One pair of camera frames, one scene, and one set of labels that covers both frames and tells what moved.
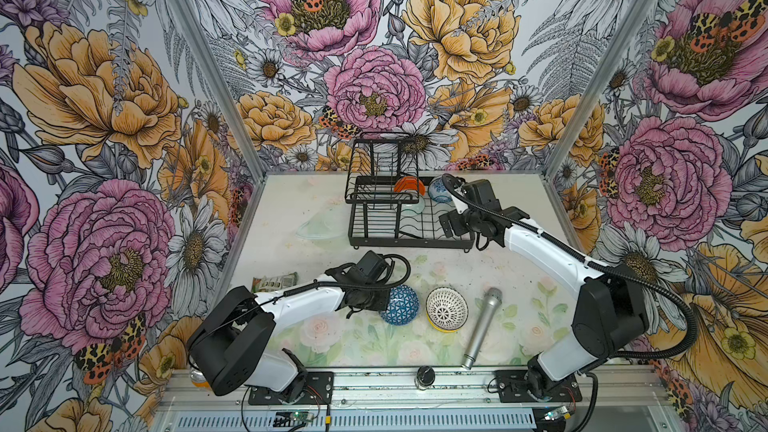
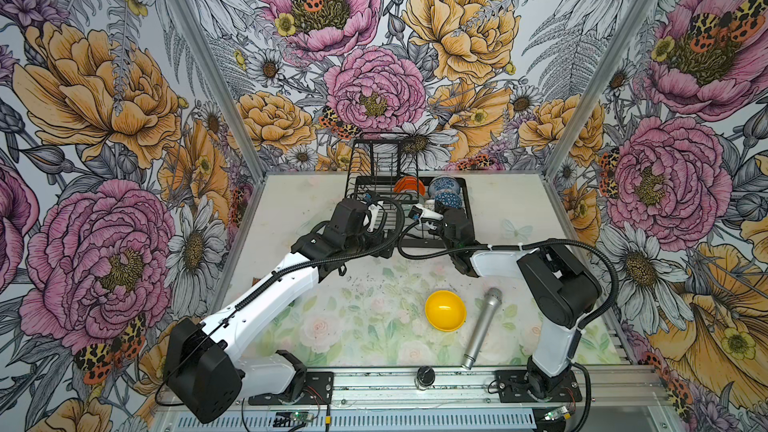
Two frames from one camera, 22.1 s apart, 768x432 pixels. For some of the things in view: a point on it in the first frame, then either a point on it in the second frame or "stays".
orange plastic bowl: (409, 183) stays
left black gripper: (379, 305) -> (377, 238)
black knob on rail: (425, 376) stays
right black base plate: (510, 387) stays
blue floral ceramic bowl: (438, 190) stays
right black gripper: (455, 217) -> (439, 209)
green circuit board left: (293, 419) stays
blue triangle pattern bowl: (403, 305) -> (449, 198)
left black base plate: (319, 391) stays
